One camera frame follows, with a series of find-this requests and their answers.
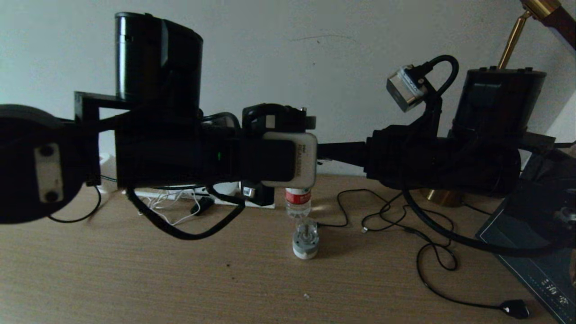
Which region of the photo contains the white power adapter with cord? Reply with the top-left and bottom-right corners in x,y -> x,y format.
139,191 -> 203,225

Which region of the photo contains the white router with antennas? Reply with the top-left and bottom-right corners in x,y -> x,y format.
122,180 -> 276,210

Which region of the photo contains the black rectangular box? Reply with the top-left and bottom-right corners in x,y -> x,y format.
191,197 -> 216,216

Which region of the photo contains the red-capped water bottle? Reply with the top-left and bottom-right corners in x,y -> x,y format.
285,188 -> 312,219

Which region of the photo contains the small grey clear-topped device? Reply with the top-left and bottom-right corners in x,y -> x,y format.
292,219 -> 320,260

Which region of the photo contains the dark framed board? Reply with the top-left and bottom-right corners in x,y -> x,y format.
476,153 -> 576,324

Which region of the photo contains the white toilet paper roll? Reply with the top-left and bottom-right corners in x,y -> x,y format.
99,153 -> 118,194

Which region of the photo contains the brass desk lamp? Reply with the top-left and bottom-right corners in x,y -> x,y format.
423,0 -> 576,207

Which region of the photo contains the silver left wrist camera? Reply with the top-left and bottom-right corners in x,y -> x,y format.
260,131 -> 318,189

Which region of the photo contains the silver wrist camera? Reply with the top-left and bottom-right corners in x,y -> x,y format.
260,131 -> 318,189
386,65 -> 428,113

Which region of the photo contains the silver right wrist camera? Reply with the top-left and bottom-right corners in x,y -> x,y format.
386,65 -> 428,113

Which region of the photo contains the black cable with silver connector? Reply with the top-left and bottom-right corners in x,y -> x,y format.
360,189 -> 421,234

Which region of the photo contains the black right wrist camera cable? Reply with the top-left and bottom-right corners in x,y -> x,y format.
403,55 -> 576,258

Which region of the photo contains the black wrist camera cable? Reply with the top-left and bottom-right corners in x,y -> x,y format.
126,187 -> 246,240
403,55 -> 576,258

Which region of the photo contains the black left wrist camera cable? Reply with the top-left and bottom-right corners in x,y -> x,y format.
126,187 -> 246,240

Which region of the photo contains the black lamp cord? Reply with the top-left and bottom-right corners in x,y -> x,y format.
316,189 -> 529,319

